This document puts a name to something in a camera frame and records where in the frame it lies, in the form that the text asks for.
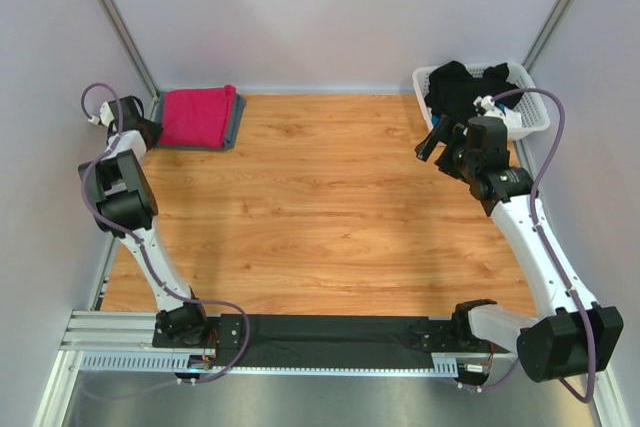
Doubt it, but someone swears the pink t shirt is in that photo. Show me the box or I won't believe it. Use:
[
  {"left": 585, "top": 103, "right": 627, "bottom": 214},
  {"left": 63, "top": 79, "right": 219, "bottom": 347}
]
[{"left": 159, "top": 84, "right": 237, "bottom": 149}]

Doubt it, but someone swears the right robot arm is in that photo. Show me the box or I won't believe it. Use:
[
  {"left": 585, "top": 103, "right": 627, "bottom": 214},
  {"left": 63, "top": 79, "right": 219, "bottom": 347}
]
[{"left": 415, "top": 117, "right": 624, "bottom": 386}]

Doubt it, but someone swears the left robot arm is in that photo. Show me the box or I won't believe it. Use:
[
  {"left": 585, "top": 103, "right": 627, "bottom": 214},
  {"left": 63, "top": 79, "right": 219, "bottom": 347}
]
[{"left": 78, "top": 96, "right": 211, "bottom": 348}]

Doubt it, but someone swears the black t shirt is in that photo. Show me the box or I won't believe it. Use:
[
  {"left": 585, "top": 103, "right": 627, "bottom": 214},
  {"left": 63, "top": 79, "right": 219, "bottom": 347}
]
[{"left": 425, "top": 61, "right": 523, "bottom": 125}]

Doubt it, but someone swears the white cloth in basket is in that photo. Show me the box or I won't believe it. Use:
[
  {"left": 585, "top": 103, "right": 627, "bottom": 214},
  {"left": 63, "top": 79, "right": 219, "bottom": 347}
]
[{"left": 503, "top": 108, "right": 523, "bottom": 131}]

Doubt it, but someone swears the white plastic laundry basket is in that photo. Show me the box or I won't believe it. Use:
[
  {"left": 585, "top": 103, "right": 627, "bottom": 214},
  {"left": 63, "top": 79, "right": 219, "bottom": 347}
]
[{"left": 412, "top": 62, "right": 550, "bottom": 142}]

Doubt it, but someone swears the folded grey-blue t shirt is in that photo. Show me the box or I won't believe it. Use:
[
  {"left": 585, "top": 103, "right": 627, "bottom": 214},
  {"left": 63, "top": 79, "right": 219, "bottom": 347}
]
[{"left": 156, "top": 94, "right": 247, "bottom": 152}]

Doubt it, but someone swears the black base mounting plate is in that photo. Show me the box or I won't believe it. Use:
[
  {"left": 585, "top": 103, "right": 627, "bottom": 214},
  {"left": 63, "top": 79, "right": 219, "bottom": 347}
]
[{"left": 152, "top": 314, "right": 512, "bottom": 371}]

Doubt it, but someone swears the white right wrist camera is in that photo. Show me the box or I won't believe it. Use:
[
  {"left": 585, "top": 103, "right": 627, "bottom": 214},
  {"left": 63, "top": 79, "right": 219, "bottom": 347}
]
[{"left": 473, "top": 96, "right": 506, "bottom": 119}]

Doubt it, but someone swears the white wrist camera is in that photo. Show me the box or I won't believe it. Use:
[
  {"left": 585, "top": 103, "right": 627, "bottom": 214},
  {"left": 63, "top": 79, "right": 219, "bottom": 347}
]
[
  {"left": 88, "top": 101, "right": 118, "bottom": 127},
  {"left": 473, "top": 96, "right": 506, "bottom": 119}
]

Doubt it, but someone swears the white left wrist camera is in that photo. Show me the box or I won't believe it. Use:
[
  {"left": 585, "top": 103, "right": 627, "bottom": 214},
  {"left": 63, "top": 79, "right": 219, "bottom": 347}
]
[{"left": 88, "top": 101, "right": 118, "bottom": 127}]

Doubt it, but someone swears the left aluminium corner post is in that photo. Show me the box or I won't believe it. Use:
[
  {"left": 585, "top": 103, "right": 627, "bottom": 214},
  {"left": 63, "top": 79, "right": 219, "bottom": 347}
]
[{"left": 97, "top": 0, "right": 159, "bottom": 99}]

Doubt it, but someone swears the aluminium corner post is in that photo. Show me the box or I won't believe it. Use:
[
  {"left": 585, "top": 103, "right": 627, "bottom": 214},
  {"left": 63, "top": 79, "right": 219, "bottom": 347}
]
[
  {"left": 522, "top": 0, "right": 575, "bottom": 72},
  {"left": 97, "top": 0, "right": 159, "bottom": 99}
]

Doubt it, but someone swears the aluminium frame rail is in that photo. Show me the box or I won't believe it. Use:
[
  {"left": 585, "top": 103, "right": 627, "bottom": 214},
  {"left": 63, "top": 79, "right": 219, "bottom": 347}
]
[{"left": 59, "top": 310, "right": 609, "bottom": 361}]

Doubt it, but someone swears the white slotted cable duct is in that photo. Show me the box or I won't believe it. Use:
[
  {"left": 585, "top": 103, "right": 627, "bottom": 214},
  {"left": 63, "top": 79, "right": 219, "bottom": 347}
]
[{"left": 79, "top": 351, "right": 494, "bottom": 376}]

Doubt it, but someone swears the right aluminium corner post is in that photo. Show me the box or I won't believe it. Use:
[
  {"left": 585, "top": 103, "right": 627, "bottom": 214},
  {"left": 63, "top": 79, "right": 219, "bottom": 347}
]
[{"left": 522, "top": 0, "right": 575, "bottom": 72}]

